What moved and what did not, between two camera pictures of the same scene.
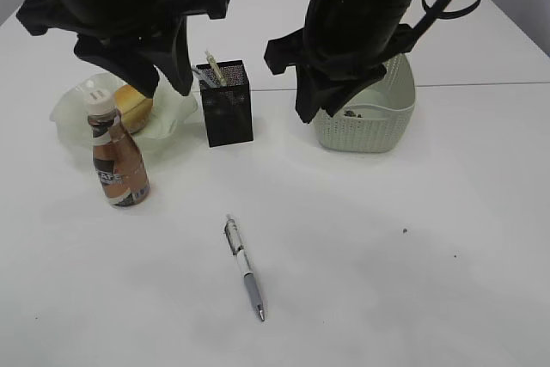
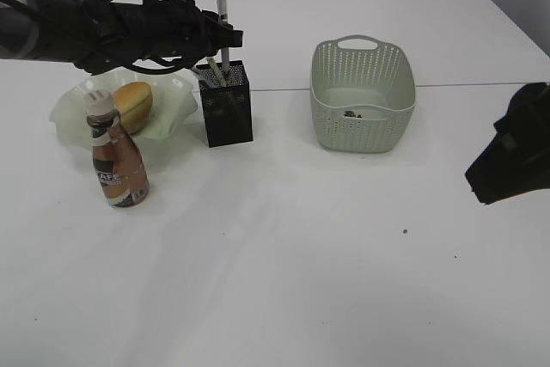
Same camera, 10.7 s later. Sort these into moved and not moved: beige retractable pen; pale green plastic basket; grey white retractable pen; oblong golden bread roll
Moved: grey white retractable pen
Not moved: oblong golden bread roll; beige retractable pen; pale green plastic basket
